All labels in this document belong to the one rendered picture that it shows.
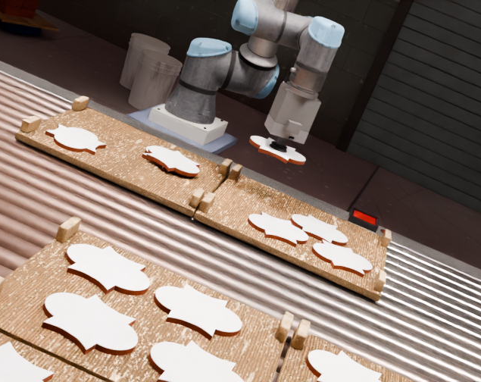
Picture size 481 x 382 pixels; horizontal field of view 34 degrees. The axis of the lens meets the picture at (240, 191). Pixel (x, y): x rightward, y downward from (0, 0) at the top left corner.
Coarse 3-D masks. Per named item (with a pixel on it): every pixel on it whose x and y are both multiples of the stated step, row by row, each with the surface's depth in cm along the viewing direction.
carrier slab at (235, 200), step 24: (216, 192) 176; (240, 192) 182; (264, 192) 188; (216, 216) 163; (240, 216) 168; (288, 216) 179; (264, 240) 161; (312, 240) 171; (360, 240) 182; (312, 264) 159; (384, 264) 174; (360, 288) 158
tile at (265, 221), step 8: (256, 216) 169; (264, 216) 171; (256, 224) 165; (264, 224) 166; (272, 224) 168; (280, 224) 170; (288, 224) 171; (264, 232) 164; (272, 232) 164; (280, 232) 166; (288, 232) 167; (296, 232) 169; (304, 232) 171; (280, 240) 164; (288, 240) 164; (296, 240) 166; (304, 240) 167
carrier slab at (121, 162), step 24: (48, 120) 179; (72, 120) 184; (96, 120) 191; (48, 144) 165; (120, 144) 182; (144, 144) 188; (168, 144) 194; (96, 168) 163; (120, 168) 168; (144, 168) 173; (216, 168) 191; (144, 192) 163; (168, 192) 166; (192, 192) 171
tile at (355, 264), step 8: (312, 248) 166; (320, 248) 166; (328, 248) 168; (336, 248) 169; (344, 248) 171; (320, 256) 163; (328, 256) 163; (336, 256) 165; (344, 256) 166; (352, 256) 168; (360, 256) 170; (336, 264) 161; (344, 264) 163; (352, 264) 164; (360, 264) 166; (368, 264) 168; (352, 272) 162; (360, 272) 162; (368, 272) 166
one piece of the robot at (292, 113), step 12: (288, 72) 173; (288, 84) 174; (276, 96) 178; (288, 96) 172; (300, 96) 173; (312, 96) 173; (276, 108) 175; (288, 108) 173; (300, 108) 174; (312, 108) 174; (276, 120) 174; (288, 120) 174; (300, 120) 175; (312, 120) 176; (276, 132) 175; (288, 132) 174; (300, 132) 176
